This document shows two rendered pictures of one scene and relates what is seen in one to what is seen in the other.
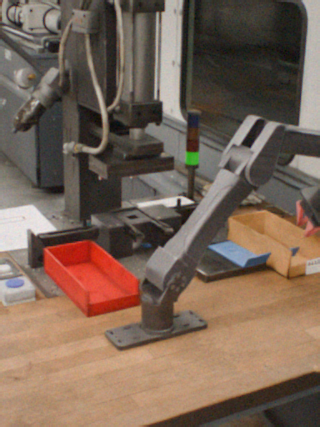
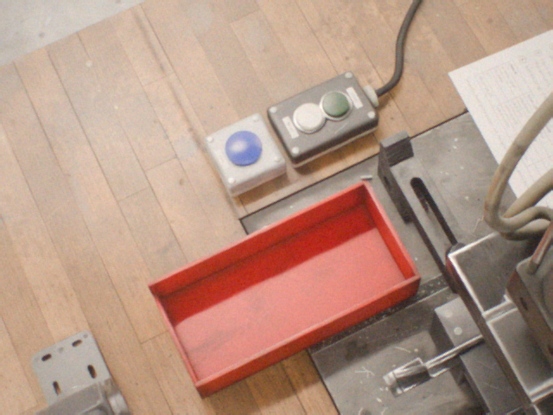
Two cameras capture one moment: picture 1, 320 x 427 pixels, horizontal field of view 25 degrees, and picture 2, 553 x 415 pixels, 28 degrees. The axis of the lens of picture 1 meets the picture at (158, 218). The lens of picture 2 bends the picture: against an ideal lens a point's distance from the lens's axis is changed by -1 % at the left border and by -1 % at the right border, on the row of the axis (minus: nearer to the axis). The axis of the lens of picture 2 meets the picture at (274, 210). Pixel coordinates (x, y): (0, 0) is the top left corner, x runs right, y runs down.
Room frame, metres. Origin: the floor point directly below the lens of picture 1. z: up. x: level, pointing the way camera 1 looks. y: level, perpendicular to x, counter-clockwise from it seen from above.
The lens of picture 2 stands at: (1.48, -0.18, 2.05)
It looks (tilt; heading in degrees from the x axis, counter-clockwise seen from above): 69 degrees down; 101
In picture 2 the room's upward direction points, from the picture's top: 8 degrees counter-clockwise
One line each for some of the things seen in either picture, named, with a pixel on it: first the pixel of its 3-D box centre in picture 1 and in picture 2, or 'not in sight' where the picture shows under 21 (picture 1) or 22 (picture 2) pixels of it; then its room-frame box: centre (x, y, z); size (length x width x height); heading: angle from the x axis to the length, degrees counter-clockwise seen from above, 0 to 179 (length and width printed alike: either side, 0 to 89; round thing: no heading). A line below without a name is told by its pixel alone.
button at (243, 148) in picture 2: (14, 284); (244, 150); (1.37, 0.30, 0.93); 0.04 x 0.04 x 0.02
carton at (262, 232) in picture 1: (277, 243); not in sight; (1.63, -0.29, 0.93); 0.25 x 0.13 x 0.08; 29
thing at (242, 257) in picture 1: (238, 249); not in sight; (1.57, -0.19, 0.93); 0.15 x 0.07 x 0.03; 33
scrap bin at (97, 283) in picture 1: (89, 275); (284, 289); (1.42, 0.15, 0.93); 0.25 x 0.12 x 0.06; 29
